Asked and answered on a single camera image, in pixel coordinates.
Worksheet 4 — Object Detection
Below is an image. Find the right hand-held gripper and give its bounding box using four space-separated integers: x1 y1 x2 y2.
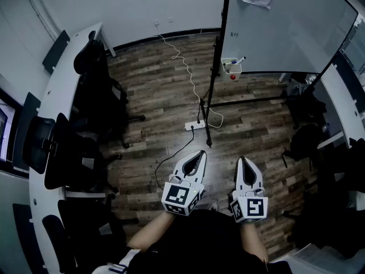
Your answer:
229 156 269 224

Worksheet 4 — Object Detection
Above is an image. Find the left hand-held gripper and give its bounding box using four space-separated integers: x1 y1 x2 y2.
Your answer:
161 150 207 217

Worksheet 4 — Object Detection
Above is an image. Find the black-capped whiteboard marker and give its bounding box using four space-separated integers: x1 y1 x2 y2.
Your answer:
223 56 247 67

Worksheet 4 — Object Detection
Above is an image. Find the person's right forearm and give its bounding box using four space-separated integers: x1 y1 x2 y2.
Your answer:
238 220 270 264

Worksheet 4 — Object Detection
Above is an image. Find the person's left forearm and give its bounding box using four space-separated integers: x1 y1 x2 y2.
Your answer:
126 209 176 253

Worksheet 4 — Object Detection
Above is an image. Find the white marker holder box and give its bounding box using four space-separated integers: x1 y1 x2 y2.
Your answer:
220 57 243 82

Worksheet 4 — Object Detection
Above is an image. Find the large whiteboard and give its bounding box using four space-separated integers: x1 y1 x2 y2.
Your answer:
221 0 359 75

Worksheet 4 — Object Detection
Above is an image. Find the white power strip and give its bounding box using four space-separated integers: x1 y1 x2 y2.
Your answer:
184 119 206 132

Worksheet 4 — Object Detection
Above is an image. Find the black backpack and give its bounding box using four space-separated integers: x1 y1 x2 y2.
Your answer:
281 123 325 170

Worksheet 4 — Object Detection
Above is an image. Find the person's black shirt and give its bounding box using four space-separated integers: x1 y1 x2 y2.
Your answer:
125 208 294 274

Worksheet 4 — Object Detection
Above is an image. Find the black office chair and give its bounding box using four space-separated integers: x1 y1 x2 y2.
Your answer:
41 199 141 274
22 112 124 195
283 78 328 130
72 30 147 150

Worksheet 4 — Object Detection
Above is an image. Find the white side desk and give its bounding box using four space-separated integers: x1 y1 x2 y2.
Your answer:
316 63 365 150

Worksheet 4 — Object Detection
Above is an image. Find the white striped garment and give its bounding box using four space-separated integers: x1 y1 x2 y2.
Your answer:
90 248 145 274

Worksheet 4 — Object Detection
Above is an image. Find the long white curved desk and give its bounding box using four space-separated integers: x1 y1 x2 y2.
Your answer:
27 21 117 274

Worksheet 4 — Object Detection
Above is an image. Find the dark desk partition panel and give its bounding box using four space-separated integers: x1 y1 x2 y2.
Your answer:
42 29 71 75
12 92 42 172

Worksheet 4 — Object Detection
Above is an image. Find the computer monitor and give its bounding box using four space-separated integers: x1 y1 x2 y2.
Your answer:
0 88 24 167

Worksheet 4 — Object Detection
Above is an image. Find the black power cable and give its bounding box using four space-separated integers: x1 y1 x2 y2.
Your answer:
154 126 196 191

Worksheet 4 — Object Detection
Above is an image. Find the black whiteboard stand frame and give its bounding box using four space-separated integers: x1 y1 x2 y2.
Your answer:
198 0 360 148

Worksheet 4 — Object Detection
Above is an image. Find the white power cable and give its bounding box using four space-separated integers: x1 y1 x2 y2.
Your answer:
155 24 225 129

